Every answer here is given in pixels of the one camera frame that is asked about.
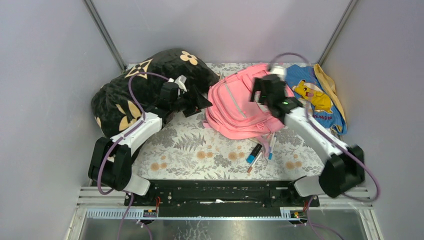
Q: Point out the white marker with lilac cap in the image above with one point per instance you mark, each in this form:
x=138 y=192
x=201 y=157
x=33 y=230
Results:
x=270 y=138

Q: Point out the white marker with blue cap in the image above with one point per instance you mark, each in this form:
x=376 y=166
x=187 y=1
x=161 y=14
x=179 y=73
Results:
x=270 y=155

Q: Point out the pink student backpack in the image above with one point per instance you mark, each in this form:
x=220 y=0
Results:
x=232 y=114

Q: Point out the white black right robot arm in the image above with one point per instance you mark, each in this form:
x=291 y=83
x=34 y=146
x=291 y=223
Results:
x=343 y=164

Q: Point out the black highlighter with blue cap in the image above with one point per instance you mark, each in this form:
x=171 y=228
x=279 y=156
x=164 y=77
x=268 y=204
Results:
x=253 y=154

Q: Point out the black pillow with beige flowers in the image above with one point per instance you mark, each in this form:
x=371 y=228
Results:
x=113 y=105

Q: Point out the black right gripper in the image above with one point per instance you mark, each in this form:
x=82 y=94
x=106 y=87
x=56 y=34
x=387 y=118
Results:
x=257 y=86

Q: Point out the floral table mat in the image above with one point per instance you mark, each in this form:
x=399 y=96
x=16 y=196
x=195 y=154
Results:
x=185 y=149

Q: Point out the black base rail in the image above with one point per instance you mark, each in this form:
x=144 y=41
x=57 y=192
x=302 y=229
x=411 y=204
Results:
x=239 y=199

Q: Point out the white marker with brown cap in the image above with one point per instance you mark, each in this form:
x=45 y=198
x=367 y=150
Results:
x=255 y=160

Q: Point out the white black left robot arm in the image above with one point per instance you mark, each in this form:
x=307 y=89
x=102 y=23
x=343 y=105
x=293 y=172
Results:
x=112 y=158

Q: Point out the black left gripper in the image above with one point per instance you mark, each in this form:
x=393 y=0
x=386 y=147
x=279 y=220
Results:
x=188 y=99

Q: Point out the blue Pokemon t-shirt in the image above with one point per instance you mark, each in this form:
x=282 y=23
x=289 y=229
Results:
x=305 y=86

